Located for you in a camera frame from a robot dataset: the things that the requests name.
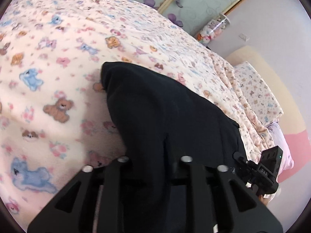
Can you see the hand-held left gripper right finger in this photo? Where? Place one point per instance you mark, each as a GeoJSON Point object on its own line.
{"type": "Point", "coordinates": [204, 194]}

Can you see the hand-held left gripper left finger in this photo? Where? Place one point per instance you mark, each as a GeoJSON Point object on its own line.
{"type": "Point", "coordinates": [114, 189]}

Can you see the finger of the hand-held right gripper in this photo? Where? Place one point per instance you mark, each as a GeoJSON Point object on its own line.
{"type": "Point", "coordinates": [245, 162]}

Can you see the black pants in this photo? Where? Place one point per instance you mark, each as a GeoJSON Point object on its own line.
{"type": "Point", "coordinates": [165, 116]}

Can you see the person's right hand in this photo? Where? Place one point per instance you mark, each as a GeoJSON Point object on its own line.
{"type": "Point", "coordinates": [261, 197]}

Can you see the lavender pillow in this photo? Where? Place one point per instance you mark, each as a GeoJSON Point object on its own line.
{"type": "Point", "coordinates": [281, 145]}

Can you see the bear print pillow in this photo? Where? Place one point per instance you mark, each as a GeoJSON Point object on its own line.
{"type": "Point", "coordinates": [257, 92]}

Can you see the beige headboard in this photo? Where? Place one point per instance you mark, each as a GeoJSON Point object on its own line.
{"type": "Point", "coordinates": [286, 82]}

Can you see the bear print fleece blanket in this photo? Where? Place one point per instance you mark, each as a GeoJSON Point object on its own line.
{"type": "Point", "coordinates": [60, 65]}

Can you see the clear container of plush toys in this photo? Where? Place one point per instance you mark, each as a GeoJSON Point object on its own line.
{"type": "Point", "coordinates": [213, 30]}

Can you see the flower print sliding wardrobe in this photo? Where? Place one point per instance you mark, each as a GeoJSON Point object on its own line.
{"type": "Point", "coordinates": [194, 2]}

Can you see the white wall socket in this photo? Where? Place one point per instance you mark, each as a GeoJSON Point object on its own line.
{"type": "Point", "coordinates": [243, 37]}

